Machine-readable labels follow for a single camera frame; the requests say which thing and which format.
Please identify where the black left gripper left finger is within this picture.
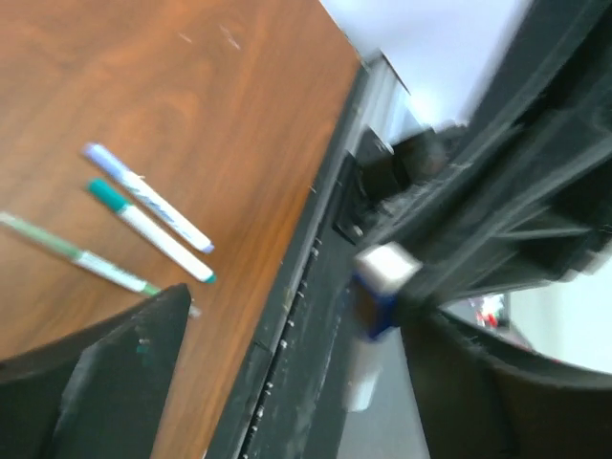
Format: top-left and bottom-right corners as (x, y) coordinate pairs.
(1, 284), (191, 458)

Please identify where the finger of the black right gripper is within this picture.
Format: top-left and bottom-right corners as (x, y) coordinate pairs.
(376, 1), (611, 230)
(397, 190), (602, 306)

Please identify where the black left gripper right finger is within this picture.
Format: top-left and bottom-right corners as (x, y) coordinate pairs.
(399, 295), (611, 458)

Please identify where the blue pen cap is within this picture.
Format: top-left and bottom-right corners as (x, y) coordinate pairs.
(352, 242), (423, 340)

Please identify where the grey green pen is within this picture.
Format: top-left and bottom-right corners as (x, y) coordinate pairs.
(1, 211), (161, 297)

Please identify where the white green-end marker pen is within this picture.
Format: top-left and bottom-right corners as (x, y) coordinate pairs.
(87, 179), (216, 283)

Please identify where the white purple-tip marker pen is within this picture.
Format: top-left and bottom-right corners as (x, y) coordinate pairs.
(83, 143), (214, 253)

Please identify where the thin white blue-end pen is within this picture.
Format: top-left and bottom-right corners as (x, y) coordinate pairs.
(344, 336), (383, 412)

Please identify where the clear cup with pens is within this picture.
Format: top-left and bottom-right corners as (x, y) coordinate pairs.
(470, 294), (510, 329)

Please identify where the black table edge rail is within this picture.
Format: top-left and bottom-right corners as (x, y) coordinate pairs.
(205, 56), (412, 459)

